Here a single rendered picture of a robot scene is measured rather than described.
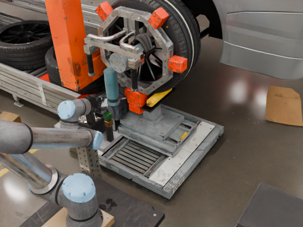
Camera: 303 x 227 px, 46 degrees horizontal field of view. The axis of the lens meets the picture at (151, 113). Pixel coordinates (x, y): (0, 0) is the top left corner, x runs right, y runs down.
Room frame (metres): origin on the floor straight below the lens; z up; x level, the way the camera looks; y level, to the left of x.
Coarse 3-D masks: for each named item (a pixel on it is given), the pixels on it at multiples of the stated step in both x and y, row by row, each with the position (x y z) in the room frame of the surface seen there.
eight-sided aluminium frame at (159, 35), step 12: (120, 12) 2.09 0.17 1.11; (132, 12) 2.05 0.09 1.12; (144, 12) 2.05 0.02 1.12; (108, 24) 2.15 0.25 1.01; (156, 36) 1.95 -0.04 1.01; (168, 48) 1.90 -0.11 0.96; (108, 60) 2.19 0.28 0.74; (168, 72) 1.90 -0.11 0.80; (120, 84) 2.12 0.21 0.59; (144, 84) 2.06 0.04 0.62; (156, 84) 1.95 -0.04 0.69
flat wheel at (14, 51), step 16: (0, 32) 3.28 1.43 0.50; (16, 32) 3.33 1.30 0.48; (32, 32) 3.31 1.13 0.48; (48, 32) 3.42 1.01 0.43; (0, 48) 2.96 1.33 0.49; (16, 48) 2.94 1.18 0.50; (32, 48) 2.96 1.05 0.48; (48, 48) 3.05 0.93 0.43; (16, 64) 2.93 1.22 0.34; (32, 64) 2.95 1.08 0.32
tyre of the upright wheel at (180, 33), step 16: (128, 0) 2.16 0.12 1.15; (144, 0) 2.10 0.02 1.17; (160, 0) 2.12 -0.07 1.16; (176, 0) 2.18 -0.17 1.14; (176, 16) 2.05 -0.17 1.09; (192, 16) 2.14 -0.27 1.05; (176, 32) 1.97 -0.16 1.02; (192, 32) 2.06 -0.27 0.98; (176, 48) 1.96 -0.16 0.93; (192, 48) 2.02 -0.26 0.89; (192, 64) 2.04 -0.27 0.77; (176, 80) 1.96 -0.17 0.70
